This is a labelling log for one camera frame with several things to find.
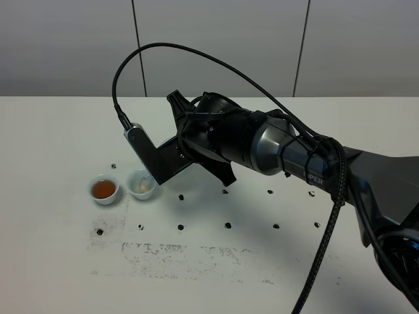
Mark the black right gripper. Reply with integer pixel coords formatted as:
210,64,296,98
166,90,259,186

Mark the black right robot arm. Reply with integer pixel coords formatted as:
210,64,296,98
167,91,418,313

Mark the right pale blue teacup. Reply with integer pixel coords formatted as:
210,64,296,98
126,169,158,200

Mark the pale blue teacup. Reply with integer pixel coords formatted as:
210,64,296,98
88,174,120,206
126,169,158,200

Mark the left pale blue teacup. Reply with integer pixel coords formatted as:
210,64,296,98
88,174,120,206

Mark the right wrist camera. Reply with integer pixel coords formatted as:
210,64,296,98
122,122,194,186

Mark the black braided cable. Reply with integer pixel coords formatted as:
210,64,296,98
112,43,346,314

